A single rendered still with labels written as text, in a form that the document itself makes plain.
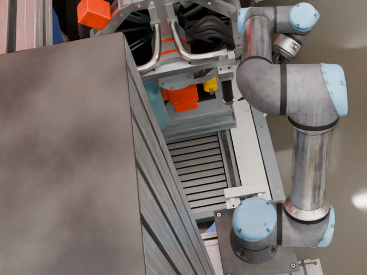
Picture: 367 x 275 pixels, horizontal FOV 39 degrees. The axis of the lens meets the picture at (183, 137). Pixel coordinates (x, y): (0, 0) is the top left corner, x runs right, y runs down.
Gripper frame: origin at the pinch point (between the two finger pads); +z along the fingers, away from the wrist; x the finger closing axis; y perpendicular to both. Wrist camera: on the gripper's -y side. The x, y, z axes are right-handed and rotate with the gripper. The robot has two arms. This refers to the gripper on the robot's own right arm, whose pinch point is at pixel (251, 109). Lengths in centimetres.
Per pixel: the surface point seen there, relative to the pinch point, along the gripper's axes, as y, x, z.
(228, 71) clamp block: 5.4, -14.2, -6.5
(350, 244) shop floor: -101, -11, 28
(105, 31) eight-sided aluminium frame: 37, -43, 4
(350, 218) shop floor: -101, -19, 18
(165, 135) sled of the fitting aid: -33, -84, 33
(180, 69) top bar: 17.2, -21.1, 1.2
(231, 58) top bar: 7.1, -14.3, -10.7
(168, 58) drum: 16.6, -32.8, 0.1
